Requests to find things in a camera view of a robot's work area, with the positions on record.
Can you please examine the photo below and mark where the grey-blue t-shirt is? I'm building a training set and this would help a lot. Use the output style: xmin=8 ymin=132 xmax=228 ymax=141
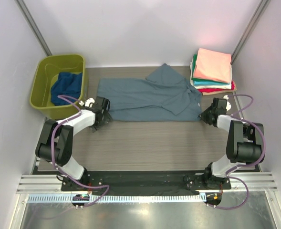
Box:
xmin=97 ymin=64 xmax=202 ymax=122

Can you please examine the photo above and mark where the olive green plastic basket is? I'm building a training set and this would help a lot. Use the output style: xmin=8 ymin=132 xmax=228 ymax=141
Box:
xmin=30 ymin=54 xmax=88 ymax=120

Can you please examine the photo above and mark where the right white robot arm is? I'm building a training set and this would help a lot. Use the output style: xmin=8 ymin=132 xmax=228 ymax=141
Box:
xmin=198 ymin=98 xmax=265 ymax=189

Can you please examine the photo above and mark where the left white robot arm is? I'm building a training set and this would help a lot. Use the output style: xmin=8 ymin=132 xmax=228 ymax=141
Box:
xmin=35 ymin=96 xmax=112 ymax=191

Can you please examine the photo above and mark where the tan folded t-shirt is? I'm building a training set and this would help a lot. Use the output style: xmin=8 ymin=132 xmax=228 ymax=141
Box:
xmin=201 ymin=81 xmax=238 ymax=96

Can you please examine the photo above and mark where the white folded t-shirt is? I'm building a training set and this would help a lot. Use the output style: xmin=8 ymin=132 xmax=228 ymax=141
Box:
xmin=190 ymin=62 xmax=233 ymax=90

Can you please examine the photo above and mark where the red folded t-shirt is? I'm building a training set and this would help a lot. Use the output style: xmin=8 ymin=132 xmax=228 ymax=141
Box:
xmin=196 ymin=80 xmax=235 ymax=94

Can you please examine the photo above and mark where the teal folded t-shirt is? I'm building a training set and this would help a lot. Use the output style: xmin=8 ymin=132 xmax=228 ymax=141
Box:
xmin=191 ymin=80 xmax=231 ymax=86

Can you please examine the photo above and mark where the dark blue t-shirt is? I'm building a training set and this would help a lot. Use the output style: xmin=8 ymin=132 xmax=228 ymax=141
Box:
xmin=51 ymin=72 xmax=83 ymax=106

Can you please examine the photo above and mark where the pink folded t-shirt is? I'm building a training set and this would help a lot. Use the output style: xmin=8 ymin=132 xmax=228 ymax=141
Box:
xmin=193 ymin=48 xmax=232 ymax=83

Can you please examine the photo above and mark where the green folded t-shirt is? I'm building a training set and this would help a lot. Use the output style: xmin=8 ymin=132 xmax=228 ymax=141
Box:
xmin=191 ymin=54 xmax=198 ymax=78

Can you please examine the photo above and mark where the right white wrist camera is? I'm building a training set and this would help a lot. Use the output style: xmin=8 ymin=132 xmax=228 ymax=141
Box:
xmin=223 ymin=95 xmax=231 ymax=111

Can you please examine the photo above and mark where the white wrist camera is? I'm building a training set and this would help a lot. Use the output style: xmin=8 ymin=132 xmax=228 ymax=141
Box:
xmin=79 ymin=98 xmax=95 ymax=107
xmin=223 ymin=95 xmax=231 ymax=111

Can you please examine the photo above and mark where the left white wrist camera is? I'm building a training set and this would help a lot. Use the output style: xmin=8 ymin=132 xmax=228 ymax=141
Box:
xmin=79 ymin=98 xmax=95 ymax=107

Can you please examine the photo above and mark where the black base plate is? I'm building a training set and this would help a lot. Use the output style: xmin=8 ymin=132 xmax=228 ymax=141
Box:
xmin=61 ymin=169 xmax=232 ymax=194

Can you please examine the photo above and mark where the aluminium rail extrusion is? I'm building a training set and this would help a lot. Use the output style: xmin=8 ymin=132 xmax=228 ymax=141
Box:
xmin=16 ymin=172 xmax=278 ymax=194

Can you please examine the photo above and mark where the white slotted cable duct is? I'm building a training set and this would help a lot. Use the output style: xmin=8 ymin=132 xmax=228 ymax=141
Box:
xmin=27 ymin=193 xmax=206 ymax=204

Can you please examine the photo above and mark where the right aluminium frame post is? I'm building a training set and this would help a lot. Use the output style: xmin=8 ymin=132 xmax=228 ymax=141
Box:
xmin=231 ymin=0 xmax=270 ymax=64

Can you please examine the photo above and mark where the aluminium frame post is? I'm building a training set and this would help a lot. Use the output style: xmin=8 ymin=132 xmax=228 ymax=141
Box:
xmin=231 ymin=0 xmax=270 ymax=64
xmin=15 ymin=0 xmax=52 ymax=56

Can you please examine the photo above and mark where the left aluminium frame post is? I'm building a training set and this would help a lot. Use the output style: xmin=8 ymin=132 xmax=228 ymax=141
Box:
xmin=15 ymin=0 xmax=52 ymax=56

